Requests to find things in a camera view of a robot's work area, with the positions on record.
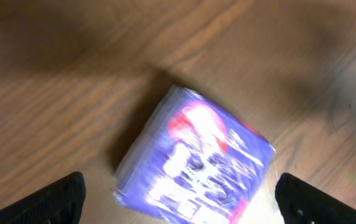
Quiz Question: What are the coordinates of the purple Carefree liner pack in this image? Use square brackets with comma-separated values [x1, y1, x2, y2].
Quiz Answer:
[114, 86, 275, 223]

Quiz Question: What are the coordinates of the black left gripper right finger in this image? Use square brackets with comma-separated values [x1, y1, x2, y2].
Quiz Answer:
[275, 173, 356, 224]

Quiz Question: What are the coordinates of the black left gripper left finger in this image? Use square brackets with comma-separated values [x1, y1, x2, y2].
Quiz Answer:
[0, 172, 87, 224]

